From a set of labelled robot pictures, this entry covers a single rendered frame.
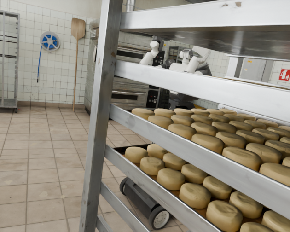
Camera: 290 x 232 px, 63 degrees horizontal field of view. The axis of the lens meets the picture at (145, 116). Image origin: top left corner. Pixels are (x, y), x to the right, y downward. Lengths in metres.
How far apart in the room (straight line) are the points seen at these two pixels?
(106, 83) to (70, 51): 5.32
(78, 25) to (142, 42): 1.52
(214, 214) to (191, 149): 0.10
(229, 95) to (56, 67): 5.56
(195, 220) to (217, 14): 0.27
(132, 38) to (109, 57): 4.61
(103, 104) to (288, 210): 0.36
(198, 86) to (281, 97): 0.10
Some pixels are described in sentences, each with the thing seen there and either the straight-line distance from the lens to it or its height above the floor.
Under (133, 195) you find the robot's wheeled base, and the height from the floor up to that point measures 0.14.
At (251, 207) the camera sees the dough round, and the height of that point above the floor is 1.15.
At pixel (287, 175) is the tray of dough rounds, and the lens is 0.32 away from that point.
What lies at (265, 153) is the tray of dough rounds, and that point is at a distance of 0.39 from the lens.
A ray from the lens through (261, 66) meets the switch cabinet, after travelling 4.83.
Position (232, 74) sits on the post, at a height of 1.34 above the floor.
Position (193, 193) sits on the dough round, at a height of 1.15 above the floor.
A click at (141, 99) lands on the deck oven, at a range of 5.27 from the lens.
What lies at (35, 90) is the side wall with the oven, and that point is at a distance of 5.83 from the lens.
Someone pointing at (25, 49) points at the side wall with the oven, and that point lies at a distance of 5.75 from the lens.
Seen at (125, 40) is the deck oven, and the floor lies 1.69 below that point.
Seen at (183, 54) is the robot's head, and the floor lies 1.45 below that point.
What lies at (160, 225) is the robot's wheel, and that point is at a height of 0.03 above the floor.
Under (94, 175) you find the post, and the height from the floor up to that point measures 1.09.
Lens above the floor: 1.34
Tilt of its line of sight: 13 degrees down
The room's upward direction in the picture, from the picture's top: 9 degrees clockwise
